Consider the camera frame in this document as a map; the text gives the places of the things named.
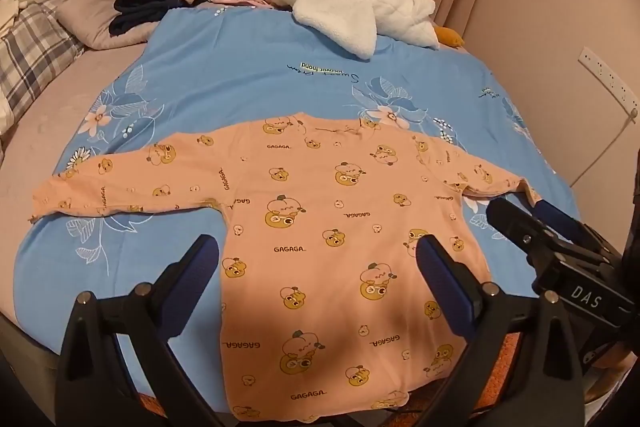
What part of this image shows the orange bear print shirt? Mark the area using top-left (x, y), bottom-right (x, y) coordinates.
top-left (34, 114), bottom-right (538, 421)

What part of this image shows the dark navy clothes pile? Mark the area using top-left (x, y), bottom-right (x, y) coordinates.
top-left (108, 0), bottom-right (208, 37)

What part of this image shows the blue floral bed sheet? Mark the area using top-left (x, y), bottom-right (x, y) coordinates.
top-left (1, 8), bottom-right (577, 351)

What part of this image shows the grey plaid pillow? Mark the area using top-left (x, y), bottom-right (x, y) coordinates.
top-left (1, 3), bottom-right (85, 124)

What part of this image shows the white goose plush toy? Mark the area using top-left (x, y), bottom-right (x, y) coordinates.
top-left (268, 0), bottom-right (464, 60)

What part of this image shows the mauve pillow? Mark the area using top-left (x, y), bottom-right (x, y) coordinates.
top-left (54, 0), bottom-right (158, 51)

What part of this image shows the white power cable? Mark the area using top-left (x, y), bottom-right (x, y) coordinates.
top-left (569, 108), bottom-right (639, 188)

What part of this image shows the white wall power strip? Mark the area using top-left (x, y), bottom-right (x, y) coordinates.
top-left (578, 46), bottom-right (639, 121)

